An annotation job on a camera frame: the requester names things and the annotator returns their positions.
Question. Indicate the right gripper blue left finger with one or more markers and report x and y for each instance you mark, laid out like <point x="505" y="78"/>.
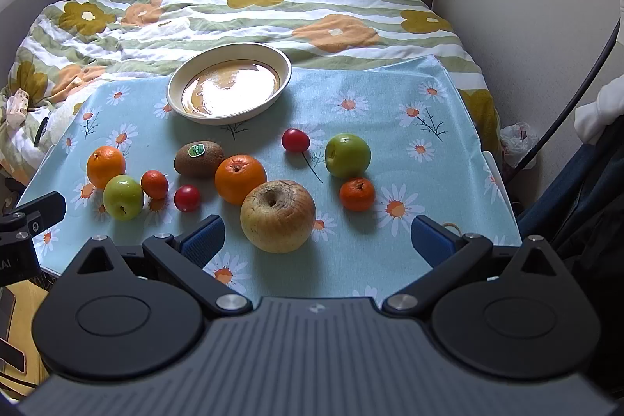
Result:
<point x="180" y="260"/>

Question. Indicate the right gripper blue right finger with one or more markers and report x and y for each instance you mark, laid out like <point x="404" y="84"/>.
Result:
<point x="453" y="258"/>

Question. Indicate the red cherry tomato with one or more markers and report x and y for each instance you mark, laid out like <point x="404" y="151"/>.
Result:
<point x="295" y="140"/>
<point x="187" y="199"/>

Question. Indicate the small tangerine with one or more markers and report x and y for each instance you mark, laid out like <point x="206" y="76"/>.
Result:
<point x="357" y="194"/>
<point x="155" y="184"/>

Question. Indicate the green apple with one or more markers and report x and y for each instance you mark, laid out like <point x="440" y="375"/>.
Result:
<point x="347" y="155"/>
<point x="123" y="198"/>

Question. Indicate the large orange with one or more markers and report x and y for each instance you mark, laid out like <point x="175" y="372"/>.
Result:
<point x="237" y="176"/>

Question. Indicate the brown kiwi with sticker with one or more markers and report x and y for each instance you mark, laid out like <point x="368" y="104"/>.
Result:
<point x="199" y="160"/>

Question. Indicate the large yellowish apple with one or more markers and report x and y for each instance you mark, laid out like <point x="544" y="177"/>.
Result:
<point x="278" y="216"/>

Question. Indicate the smartphone lower left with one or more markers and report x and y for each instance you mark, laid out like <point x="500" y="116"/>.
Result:
<point x="12" y="356"/>

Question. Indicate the white plastic bag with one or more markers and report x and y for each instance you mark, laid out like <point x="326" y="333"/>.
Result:
<point x="517" y="140"/>

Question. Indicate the blue daisy tablecloth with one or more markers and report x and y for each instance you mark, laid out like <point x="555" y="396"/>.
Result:
<point x="426" y="158"/>

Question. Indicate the black remote on bed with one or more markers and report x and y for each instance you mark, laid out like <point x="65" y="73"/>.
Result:
<point x="41" y="130"/>

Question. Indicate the small tissue packet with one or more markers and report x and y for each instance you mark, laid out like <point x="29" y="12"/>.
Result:
<point x="17" y="108"/>

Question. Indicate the cream ceramic bowl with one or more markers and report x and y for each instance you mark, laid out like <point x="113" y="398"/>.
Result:
<point x="229" y="83"/>

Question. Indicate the floral striped duvet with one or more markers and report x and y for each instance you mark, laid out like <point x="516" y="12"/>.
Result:
<point x="74" y="46"/>

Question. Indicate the grey bed headboard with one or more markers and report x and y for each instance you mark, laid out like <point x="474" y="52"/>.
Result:
<point x="16" y="20"/>

